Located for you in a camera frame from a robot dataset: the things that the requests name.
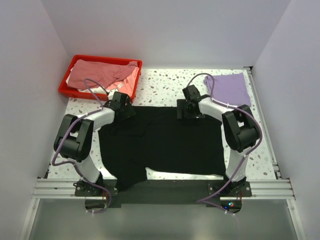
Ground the folded lavender t shirt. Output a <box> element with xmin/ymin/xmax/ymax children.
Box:
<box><xmin>203</xmin><ymin>73</ymin><xmax>252</xmax><ymax>107</ymax></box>

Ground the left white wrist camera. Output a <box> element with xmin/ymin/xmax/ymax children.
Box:
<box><xmin>108</xmin><ymin>88</ymin><xmax>119</xmax><ymax>100</ymax></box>

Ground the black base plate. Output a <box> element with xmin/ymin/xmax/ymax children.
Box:
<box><xmin>74</xmin><ymin>178</ymin><xmax>251</xmax><ymax>213</ymax></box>

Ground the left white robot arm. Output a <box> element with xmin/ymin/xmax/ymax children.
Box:
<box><xmin>51</xmin><ymin>91</ymin><xmax>135</xmax><ymax>198</ymax></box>

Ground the light pink t shirt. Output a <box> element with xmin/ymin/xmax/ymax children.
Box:
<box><xmin>106</xmin><ymin>67</ymin><xmax>139</xmax><ymax>97</ymax></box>

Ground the dusty pink t shirt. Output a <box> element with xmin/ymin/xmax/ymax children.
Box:
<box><xmin>67</xmin><ymin>59</ymin><xmax>138</xmax><ymax>90</ymax></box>

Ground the black t shirt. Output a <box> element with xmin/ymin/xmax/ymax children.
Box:
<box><xmin>98</xmin><ymin>106</ymin><xmax>226</xmax><ymax>191</ymax></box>

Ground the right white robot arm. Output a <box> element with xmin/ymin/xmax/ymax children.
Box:
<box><xmin>177</xmin><ymin>85</ymin><xmax>263</xmax><ymax>202</ymax></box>

